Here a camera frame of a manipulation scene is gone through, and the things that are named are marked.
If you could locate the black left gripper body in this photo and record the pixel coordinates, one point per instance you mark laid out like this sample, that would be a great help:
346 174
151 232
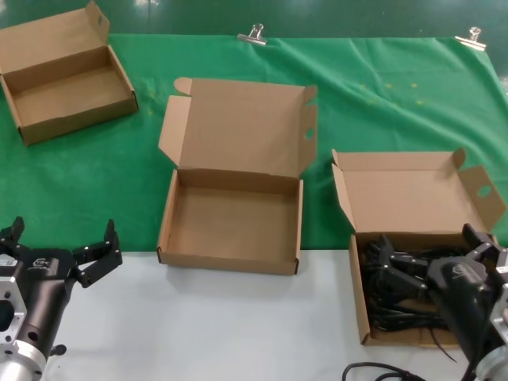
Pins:
45 285

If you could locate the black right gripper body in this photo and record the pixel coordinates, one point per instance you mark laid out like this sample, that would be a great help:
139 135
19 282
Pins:
462 289

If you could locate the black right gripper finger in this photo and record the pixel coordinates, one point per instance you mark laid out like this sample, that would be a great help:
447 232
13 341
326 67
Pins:
482 244
405 272

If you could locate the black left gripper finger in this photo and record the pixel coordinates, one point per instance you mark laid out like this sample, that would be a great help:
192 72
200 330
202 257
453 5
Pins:
99 258
12 238

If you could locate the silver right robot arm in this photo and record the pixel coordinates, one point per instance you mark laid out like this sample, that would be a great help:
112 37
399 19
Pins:
494 367

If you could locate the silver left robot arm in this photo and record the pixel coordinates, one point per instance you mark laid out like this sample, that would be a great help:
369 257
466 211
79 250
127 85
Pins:
20 363

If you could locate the small open cardboard box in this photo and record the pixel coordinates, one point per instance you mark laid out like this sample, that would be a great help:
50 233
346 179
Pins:
59 99

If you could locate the green table cloth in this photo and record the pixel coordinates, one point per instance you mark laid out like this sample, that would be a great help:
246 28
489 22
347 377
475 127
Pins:
357 99

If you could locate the silver binder clip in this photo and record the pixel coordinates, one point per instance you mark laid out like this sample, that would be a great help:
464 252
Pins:
252 38
472 41

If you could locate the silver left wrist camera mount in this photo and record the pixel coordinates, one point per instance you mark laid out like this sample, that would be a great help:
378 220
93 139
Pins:
10 293

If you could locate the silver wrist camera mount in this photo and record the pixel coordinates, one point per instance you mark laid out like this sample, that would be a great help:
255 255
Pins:
503 293
10 293

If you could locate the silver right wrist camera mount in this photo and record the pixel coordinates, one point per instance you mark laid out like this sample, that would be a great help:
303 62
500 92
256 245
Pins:
503 293

